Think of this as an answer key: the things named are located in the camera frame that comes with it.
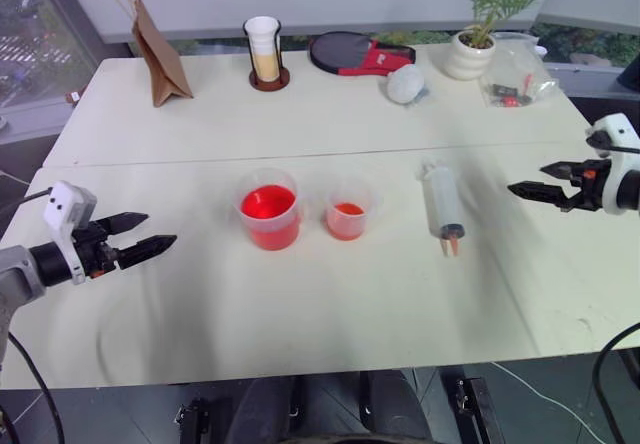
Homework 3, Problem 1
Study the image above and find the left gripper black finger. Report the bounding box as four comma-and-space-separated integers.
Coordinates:
117, 234, 179, 272
95, 211, 151, 237

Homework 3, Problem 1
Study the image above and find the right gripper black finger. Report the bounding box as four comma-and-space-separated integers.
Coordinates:
506, 179, 579, 209
539, 160, 584, 182

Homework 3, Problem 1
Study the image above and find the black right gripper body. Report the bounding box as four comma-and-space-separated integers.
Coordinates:
559, 157, 614, 214

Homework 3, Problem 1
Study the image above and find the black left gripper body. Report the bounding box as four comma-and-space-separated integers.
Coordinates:
72, 218, 124, 280

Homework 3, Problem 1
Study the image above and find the clear plastic syringe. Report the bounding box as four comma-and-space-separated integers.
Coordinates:
416, 159, 469, 259

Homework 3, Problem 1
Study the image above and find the large cup red liquid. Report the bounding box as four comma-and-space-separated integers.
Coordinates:
231, 167, 307, 252

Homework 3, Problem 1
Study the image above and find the cup stack in holder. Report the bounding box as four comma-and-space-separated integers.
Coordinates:
242, 16, 292, 93

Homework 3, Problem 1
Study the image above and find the small cup red liquid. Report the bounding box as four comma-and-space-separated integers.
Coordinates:
319, 183, 384, 242

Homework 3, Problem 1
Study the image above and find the clear plastic bag with parts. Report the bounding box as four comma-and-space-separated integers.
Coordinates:
478, 32, 562, 111

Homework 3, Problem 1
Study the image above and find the white ceramic plant pot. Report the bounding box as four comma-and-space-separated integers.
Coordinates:
441, 29, 498, 82

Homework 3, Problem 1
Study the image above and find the brown paper bag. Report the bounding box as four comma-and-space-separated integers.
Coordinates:
98, 0, 195, 110

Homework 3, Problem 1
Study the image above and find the grey white mesh ball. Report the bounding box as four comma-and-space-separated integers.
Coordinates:
385, 63, 432, 108

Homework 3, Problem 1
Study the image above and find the stack of white paper cups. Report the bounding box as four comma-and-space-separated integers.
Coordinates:
244, 15, 283, 83

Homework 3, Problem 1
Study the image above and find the black red paddle case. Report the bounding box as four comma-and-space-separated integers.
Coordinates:
307, 30, 418, 78

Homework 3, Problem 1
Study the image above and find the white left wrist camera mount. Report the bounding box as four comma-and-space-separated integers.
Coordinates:
43, 180, 99, 286

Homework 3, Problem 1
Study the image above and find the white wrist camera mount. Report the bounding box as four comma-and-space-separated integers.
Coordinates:
43, 180, 99, 286
584, 112, 640, 216

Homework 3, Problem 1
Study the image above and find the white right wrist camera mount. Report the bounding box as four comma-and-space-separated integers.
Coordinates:
584, 112, 640, 216

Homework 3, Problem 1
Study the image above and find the black metal frame bracket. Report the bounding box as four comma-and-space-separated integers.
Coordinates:
451, 375, 507, 444
173, 396, 212, 444

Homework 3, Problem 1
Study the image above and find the thin white floor cable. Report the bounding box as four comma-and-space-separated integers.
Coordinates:
491, 360, 617, 444

